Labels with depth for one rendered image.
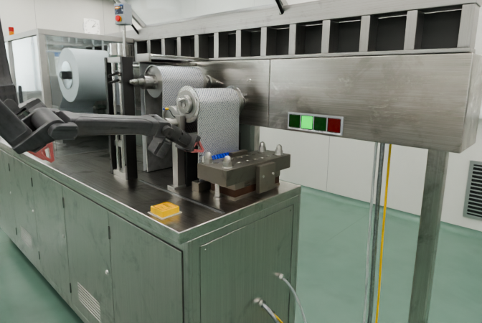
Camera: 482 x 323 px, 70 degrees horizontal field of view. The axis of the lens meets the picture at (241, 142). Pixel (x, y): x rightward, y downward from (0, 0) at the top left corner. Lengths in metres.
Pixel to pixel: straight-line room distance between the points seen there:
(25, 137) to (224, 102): 0.78
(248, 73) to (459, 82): 0.84
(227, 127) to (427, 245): 0.90
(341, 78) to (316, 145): 2.84
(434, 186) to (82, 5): 6.68
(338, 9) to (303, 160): 3.06
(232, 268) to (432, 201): 0.77
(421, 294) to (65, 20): 6.66
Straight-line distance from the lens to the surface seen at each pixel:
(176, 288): 1.24
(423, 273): 1.57
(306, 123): 1.42
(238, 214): 1.24
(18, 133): 0.96
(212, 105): 1.41
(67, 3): 7.20
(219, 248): 1.23
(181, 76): 1.61
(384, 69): 1.28
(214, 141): 1.44
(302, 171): 4.32
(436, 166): 1.42
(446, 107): 1.23
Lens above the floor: 1.36
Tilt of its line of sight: 11 degrees down
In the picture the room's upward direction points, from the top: 1 degrees clockwise
